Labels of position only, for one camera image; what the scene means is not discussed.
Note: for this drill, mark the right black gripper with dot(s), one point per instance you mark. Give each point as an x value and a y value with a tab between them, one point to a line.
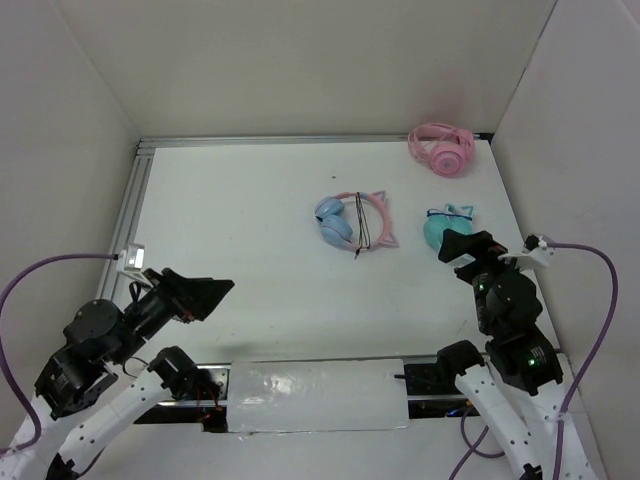
455	242

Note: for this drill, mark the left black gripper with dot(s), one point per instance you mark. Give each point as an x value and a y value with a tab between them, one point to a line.
197	296

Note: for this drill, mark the blue pink cat-ear headphones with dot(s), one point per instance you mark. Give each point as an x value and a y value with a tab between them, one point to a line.
336	230

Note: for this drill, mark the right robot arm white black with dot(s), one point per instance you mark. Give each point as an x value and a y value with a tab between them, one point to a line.
517	383

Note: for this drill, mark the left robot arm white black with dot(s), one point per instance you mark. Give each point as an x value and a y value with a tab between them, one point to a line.
101	337

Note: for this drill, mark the teal white cat-ear headphones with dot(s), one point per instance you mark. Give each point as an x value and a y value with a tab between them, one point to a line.
459	219

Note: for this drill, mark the white sheet over base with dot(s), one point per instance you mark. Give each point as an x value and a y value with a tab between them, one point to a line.
324	396

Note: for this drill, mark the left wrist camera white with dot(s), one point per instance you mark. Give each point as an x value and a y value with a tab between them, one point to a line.
130	263

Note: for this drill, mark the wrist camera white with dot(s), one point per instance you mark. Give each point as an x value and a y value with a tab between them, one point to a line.
537	253
130	263

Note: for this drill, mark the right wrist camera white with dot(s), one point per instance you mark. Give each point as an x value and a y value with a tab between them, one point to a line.
537	253

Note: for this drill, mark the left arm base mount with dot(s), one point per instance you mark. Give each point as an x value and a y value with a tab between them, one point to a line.
205	405

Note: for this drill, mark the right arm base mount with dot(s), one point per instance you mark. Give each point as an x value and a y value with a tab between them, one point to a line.
428	395

